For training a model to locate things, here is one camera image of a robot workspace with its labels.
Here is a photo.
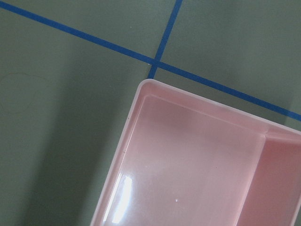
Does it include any pink plastic bin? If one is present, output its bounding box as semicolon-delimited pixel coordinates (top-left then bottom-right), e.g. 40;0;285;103
91;79;301;226

